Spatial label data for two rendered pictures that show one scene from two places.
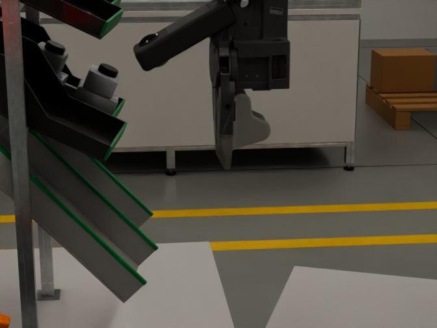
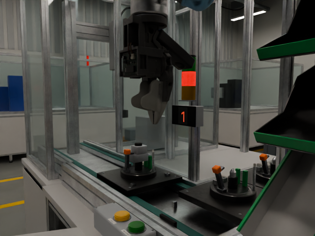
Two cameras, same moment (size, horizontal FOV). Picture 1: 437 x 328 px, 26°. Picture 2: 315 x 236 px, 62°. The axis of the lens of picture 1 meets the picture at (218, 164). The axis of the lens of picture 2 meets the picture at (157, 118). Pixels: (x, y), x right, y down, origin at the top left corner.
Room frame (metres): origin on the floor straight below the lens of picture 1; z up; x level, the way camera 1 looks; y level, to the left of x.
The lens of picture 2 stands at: (1.52, -0.28, 1.29)
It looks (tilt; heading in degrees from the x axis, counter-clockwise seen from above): 5 degrees down; 150
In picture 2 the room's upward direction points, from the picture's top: straight up
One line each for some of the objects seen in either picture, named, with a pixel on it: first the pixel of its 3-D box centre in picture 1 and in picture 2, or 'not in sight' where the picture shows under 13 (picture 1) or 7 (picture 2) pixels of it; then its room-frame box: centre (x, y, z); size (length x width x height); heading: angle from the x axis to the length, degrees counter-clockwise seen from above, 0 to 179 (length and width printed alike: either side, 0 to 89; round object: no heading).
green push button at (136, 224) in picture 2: not in sight; (136, 228); (0.98, -0.02, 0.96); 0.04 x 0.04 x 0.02
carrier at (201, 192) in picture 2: not in sight; (232, 180); (0.95, 0.32, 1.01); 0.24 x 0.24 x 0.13; 7
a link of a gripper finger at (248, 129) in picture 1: (244, 132); (143, 102); (1.03, -0.03, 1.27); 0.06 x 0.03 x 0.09; 97
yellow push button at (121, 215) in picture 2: not in sight; (122, 217); (0.91, -0.03, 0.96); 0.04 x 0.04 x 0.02
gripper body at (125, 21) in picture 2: (246, 36); (146, 49); (1.04, -0.03, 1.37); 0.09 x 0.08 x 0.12; 97
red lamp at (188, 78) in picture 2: not in sight; (188, 78); (0.77, 0.29, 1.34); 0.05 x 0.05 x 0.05
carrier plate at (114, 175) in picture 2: not in sight; (138, 176); (0.63, 0.15, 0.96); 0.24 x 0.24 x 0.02; 7
